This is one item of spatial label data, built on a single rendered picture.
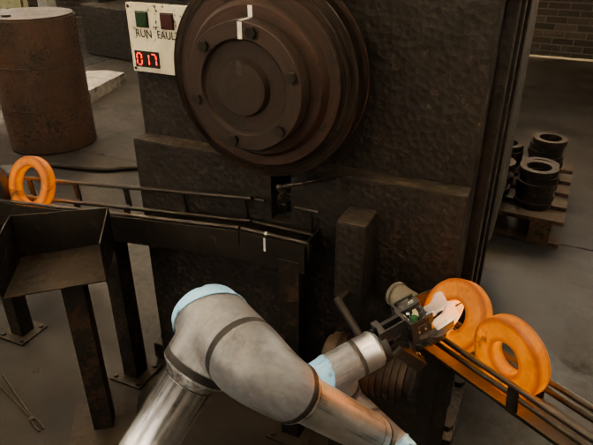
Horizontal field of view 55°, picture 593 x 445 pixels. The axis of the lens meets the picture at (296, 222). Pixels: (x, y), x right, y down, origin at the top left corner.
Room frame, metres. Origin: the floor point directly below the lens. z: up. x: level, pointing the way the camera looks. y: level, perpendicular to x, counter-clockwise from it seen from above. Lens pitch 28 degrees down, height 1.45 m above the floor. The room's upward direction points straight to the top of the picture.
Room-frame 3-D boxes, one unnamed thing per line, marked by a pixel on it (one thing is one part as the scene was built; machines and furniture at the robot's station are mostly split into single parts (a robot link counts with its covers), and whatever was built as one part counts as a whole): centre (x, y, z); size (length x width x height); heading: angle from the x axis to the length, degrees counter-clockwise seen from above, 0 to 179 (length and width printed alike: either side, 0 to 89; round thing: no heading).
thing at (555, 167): (3.03, -0.92, 0.22); 1.20 x 0.81 x 0.44; 64
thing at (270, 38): (1.23, 0.11, 1.11); 0.28 x 0.06 x 0.28; 66
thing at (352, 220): (1.24, -0.15, 0.68); 0.11 x 0.08 x 0.24; 156
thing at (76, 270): (1.31, 0.64, 0.36); 0.26 x 0.20 x 0.72; 101
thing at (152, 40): (1.56, 0.33, 1.15); 0.26 x 0.02 x 0.18; 66
